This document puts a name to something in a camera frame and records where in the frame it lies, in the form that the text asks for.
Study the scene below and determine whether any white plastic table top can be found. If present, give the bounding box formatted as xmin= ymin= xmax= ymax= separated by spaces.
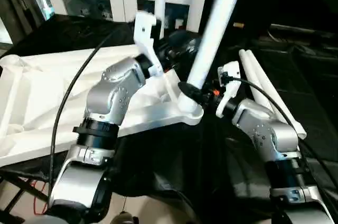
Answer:
xmin=0 ymin=43 xmax=204 ymax=169

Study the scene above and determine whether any black plastic mat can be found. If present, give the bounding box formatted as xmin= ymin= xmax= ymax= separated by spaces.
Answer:
xmin=0 ymin=14 xmax=338 ymax=224

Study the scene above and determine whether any long grey metal bar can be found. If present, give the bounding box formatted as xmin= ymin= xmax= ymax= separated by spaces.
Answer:
xmin=269 ymin=22 xmax=338 ymax=35

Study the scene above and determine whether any black rod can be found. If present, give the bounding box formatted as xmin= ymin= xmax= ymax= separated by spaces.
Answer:
xmin=0 ymin=174 xmax=50 ymax=201

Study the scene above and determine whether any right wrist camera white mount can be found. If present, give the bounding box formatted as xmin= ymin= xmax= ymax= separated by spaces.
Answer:
xmin=215 ymin=60 xmax=241 ymax=119

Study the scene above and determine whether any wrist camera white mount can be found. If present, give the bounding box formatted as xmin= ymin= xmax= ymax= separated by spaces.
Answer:
xmin=133 ymin=11 xmax=164 ymax=79
xmin=215 ymin=60 xmax=241 ymax=119

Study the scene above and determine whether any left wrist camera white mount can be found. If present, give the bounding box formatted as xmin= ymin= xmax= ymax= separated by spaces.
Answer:
xmin=133 ymin=11 xmax=164 ymax=79

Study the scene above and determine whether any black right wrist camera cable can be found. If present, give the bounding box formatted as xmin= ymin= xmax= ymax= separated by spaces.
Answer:
xmin=226 ymin=75 xmax=338 ymax=209

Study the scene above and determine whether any thin red cable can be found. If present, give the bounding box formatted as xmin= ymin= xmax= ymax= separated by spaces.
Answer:
xmin=29 ymin=179 xmax=51 ymax=216

